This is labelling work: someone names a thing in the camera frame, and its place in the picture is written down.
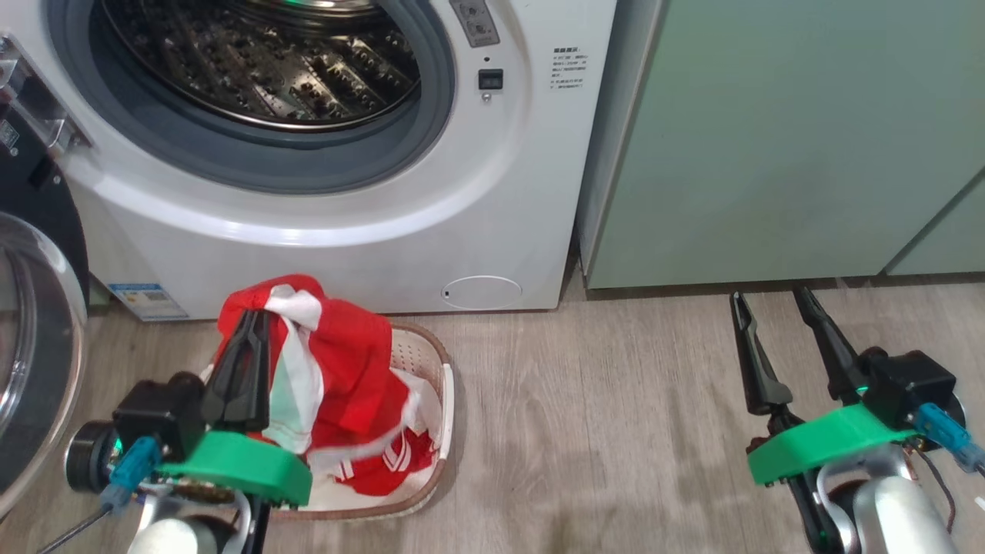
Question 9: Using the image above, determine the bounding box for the red white sports jersey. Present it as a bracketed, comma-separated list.
[215, 275, 410, 462]
[335, 369, 443, 497]

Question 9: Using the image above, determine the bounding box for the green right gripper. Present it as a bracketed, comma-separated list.
[730, 286, 918, 554]

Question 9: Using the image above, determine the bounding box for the washing machine door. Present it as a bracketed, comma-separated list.
[0, 100, 89, 520]

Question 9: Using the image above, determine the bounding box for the blue plug camera cable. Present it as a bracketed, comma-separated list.
[35, 436, 161, 554]
[914, 402, 985, 472]

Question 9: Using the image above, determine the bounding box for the blue energy label sticker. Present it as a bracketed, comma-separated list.
[108, 283, 189, 322]

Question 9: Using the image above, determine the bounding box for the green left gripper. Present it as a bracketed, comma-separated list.
[158, 310, 312, 554]

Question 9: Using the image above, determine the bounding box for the small printed text label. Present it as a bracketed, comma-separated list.
[550, 48, 590, 90]

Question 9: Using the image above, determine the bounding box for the wide pale green cabinet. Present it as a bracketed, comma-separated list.
[579, 0, 985, 290]

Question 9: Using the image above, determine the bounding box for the right blue plug camera cable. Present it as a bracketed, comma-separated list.
[914, 402, 985, 472]

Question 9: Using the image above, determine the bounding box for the washing machine drum interior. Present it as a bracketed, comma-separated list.
[100, 0, 422, 133]

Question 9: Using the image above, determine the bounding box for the round white filter cover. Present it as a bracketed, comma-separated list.
[441, 275, 523, 311]

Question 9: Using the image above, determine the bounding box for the beige perforated laundry basket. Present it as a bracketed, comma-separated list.
[200, 319, 456, 521]

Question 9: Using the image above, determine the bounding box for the white front-load washing machine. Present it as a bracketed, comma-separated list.
[0, 0, 618, 320]

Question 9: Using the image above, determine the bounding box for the left blue plug camera cable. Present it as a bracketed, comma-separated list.
[35, 436, 161, 554]

